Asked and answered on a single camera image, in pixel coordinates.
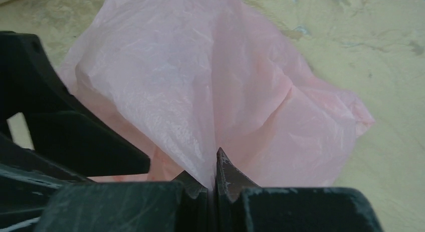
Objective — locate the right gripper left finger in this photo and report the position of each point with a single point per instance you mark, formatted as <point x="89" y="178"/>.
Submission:
<point x="177" y="205"/>

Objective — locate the pink plastic bag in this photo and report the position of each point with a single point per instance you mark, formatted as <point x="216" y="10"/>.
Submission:
<point x="182" y="78"/>

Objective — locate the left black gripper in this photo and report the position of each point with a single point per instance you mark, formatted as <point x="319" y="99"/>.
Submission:
<point x="62" y="130"/>

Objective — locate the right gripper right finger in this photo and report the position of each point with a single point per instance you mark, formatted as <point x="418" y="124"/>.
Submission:
<point x="242" y="205"/>

